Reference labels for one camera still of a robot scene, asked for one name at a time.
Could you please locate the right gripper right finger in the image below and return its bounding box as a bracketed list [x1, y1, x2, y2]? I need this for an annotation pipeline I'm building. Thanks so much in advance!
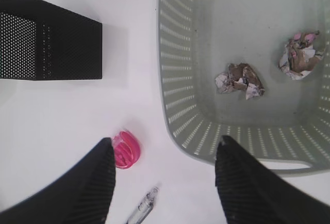
[215, 135, 329, 223]

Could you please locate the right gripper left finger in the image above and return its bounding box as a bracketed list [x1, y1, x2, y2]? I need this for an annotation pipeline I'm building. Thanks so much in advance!
[1, 137, 116, 223]

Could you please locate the pink pencil sharpener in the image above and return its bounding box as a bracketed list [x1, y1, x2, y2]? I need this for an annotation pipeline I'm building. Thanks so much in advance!
[111, 130, 141, 169]

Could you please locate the white grey upper pen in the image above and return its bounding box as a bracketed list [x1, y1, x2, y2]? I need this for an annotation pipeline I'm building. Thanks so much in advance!
[125, 183, 162, 224]

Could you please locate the green plastic woven basket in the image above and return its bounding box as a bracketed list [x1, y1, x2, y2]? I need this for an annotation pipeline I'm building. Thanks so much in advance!
[158, 0, 329, 175]

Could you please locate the black mesh pen holder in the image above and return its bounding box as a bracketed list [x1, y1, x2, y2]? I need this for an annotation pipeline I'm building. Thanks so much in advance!
[1, 0, 103, 81]

